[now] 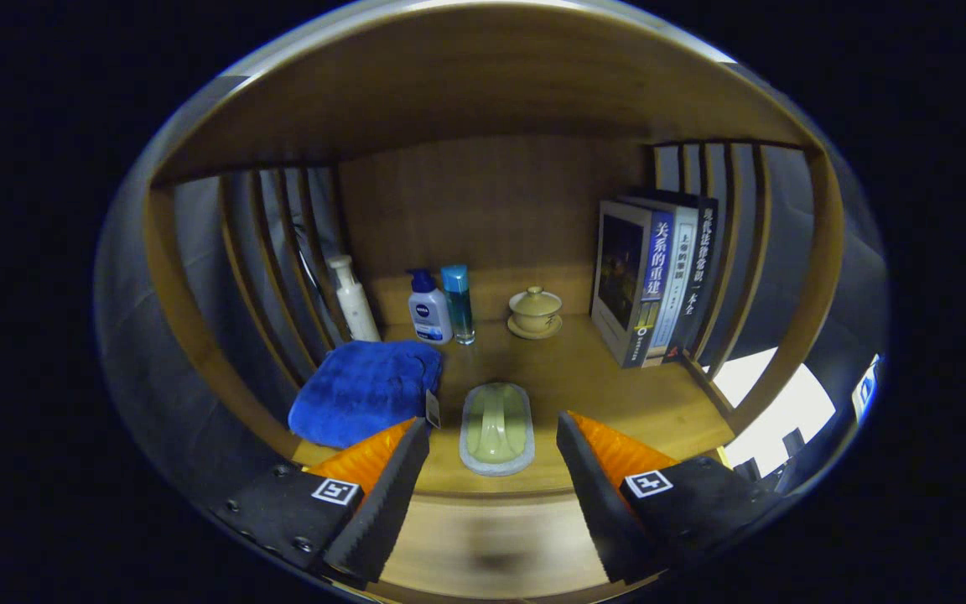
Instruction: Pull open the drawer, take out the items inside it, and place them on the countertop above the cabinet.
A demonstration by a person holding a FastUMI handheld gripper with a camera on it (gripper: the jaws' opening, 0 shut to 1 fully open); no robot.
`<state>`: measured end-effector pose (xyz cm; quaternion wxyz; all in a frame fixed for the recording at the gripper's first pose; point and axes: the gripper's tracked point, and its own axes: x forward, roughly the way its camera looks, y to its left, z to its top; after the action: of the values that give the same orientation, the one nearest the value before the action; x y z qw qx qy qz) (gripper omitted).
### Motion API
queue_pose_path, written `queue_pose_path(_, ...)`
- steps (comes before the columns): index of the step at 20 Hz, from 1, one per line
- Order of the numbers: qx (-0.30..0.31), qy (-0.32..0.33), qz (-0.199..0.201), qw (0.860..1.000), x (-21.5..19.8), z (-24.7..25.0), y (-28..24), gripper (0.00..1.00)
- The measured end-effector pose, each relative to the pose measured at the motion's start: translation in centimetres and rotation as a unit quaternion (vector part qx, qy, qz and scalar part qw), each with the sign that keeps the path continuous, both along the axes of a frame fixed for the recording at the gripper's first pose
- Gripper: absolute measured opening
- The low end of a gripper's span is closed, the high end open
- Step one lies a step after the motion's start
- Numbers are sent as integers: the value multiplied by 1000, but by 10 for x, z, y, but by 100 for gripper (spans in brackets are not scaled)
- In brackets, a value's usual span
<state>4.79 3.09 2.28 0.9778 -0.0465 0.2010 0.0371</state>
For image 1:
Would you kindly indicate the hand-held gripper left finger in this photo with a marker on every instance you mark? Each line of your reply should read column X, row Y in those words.
column 382, row 503

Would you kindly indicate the beige lidded teacup with saucer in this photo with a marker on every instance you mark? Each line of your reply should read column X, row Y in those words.
column 535, row 312

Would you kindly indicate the white table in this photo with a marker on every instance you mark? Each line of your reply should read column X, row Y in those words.
column 785, row 411

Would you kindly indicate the wooden cabinet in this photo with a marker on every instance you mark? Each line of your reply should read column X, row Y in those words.
column 483, row 84

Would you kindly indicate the white bottle with blue cap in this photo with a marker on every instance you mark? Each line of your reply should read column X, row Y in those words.
column 428, row 315

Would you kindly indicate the blue folded towel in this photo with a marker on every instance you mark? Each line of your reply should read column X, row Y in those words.
column 357, row 390

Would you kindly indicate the wooden countertop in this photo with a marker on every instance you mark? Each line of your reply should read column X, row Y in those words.
column 584, row 377

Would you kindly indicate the teal slim bottle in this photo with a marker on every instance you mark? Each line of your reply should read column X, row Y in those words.
column 459, row 306

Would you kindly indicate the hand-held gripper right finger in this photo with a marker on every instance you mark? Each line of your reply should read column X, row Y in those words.
column 600, row 503

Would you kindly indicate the cream pump bottle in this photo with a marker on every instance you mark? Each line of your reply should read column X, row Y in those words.
column 357, row 310

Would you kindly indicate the white side desk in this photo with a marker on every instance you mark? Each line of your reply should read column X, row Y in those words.
column 866, row 390

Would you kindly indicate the green scrub brush white sponge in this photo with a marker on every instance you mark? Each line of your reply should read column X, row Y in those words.
column 495, row 428

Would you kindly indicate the black backdrop cloth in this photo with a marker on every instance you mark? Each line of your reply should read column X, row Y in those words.
column 131, row 335

